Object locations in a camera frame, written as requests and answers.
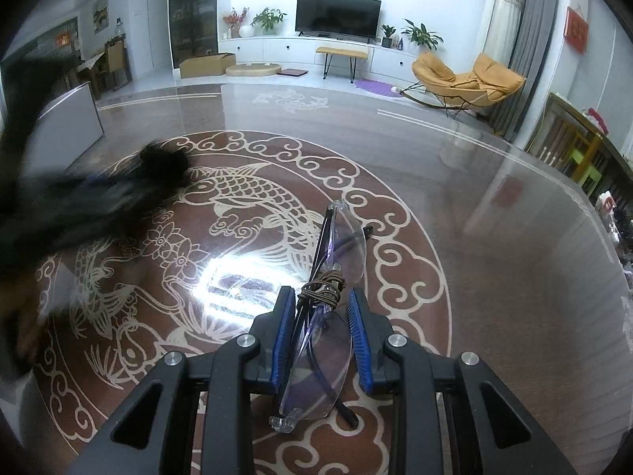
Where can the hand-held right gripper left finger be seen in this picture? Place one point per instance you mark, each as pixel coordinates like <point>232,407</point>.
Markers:
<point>282,341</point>

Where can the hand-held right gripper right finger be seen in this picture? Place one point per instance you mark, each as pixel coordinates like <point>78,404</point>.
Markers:
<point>358,341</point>

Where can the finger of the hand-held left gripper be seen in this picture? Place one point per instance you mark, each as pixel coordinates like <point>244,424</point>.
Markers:
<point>113,193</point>

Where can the brown patterned desktop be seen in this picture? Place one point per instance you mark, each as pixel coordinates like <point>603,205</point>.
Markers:
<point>445,208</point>

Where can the person's left hand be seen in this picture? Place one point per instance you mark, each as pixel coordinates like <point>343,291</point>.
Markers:
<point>22,316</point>

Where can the grey partition panel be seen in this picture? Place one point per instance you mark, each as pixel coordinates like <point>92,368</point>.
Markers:
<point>69,123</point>

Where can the cardboard box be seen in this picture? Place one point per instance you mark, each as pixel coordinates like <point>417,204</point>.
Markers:
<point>207,65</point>

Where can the white door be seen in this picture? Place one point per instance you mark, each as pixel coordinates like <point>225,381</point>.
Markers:
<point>159,24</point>

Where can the round beige cushion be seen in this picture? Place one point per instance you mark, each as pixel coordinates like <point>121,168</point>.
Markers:
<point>254,70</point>

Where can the dark glass display cabinet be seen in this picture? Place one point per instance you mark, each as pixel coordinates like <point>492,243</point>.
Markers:
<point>193,10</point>

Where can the vase of red flowers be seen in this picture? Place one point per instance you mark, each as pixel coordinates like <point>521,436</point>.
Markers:
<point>237,22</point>

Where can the dark flat mat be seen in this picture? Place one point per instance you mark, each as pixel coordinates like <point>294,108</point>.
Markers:
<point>292,72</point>

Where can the bushy potted plant white pot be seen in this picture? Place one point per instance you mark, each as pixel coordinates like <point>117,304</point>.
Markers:
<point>269,20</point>

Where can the purple floor mat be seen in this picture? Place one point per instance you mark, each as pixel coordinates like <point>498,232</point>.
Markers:
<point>375,87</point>

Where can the wooden bench with metal legs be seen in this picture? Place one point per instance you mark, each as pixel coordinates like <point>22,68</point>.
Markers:
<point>342,52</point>

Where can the yellow lounge chair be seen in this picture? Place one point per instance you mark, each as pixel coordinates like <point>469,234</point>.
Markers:
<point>460,81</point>

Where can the flat screen television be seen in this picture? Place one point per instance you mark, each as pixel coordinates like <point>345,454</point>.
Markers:
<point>339,15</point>

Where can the wooden chair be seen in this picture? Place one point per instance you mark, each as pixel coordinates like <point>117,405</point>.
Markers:
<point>564,133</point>

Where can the cluttered sideboard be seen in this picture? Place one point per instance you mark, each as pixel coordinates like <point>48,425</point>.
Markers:
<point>615,198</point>

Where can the small potted plant dark pot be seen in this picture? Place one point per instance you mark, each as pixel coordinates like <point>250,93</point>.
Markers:
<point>388,34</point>

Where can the large leafy potted plant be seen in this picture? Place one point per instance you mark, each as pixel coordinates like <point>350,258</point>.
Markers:
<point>423,34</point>

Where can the grey curtain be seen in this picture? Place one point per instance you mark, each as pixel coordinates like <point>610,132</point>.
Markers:
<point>536,49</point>

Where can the covered standing air conditioner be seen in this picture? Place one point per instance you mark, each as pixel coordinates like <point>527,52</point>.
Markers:
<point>502,20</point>

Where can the framed wall painting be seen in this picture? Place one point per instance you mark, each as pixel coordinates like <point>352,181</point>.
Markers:
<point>101,14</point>

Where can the red wall hanging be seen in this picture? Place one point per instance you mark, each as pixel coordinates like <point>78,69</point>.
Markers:
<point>576,29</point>

